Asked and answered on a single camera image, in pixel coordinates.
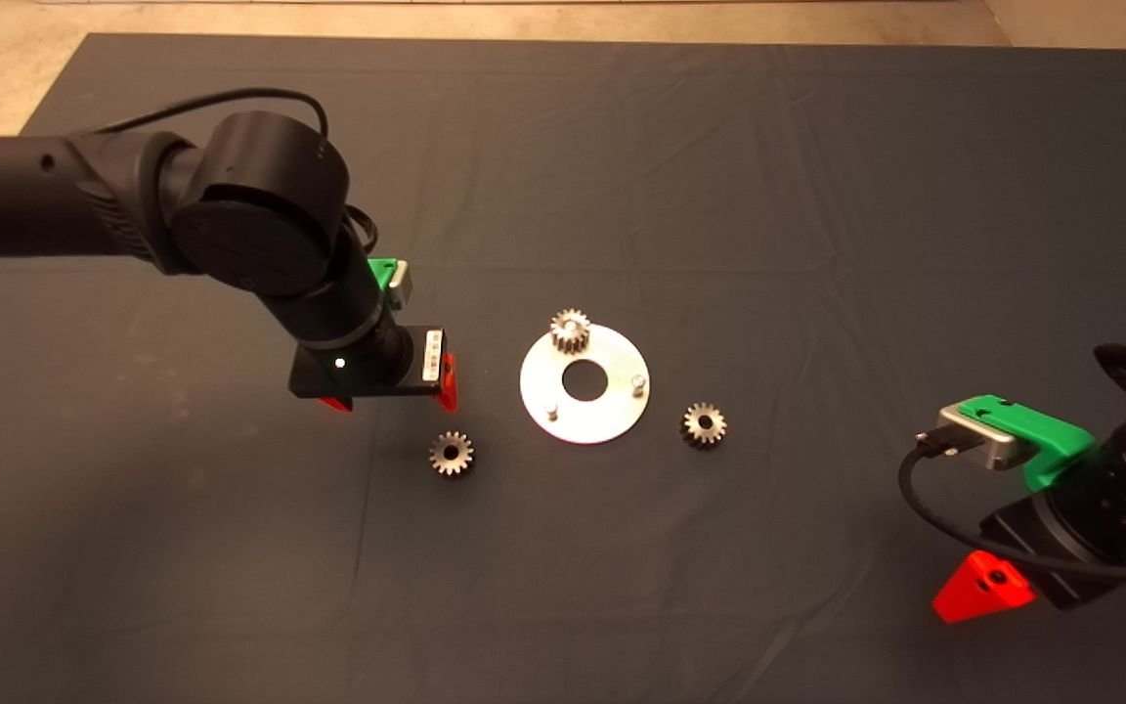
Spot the green right camera mount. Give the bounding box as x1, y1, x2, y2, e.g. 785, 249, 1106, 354
964, 394, 1099, 492

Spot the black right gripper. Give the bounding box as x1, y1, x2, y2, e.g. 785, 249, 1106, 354
932, 416, 1126, 624

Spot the black right camera cable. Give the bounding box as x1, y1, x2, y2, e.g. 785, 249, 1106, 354
898, 428, 1126, 586

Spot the thin black left camera cable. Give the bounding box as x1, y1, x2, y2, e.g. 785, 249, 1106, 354
94, 88, 380, 257

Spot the silver right camera box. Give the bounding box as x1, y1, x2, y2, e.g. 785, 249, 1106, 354
937, 404, 1018, 471

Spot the round metal carrier plate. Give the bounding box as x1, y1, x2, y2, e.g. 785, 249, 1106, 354
520, 323, 651, 446

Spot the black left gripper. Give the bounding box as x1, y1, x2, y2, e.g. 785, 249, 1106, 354
291, 328, 459, 413

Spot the small steel planetary gear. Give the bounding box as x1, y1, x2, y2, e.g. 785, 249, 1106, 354
428, 432, 475, 479
550, 309, 591, 357
681, 402, 728, 449

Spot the dark table cloth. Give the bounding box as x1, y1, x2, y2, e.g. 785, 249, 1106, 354
0, 34, 1126, 704

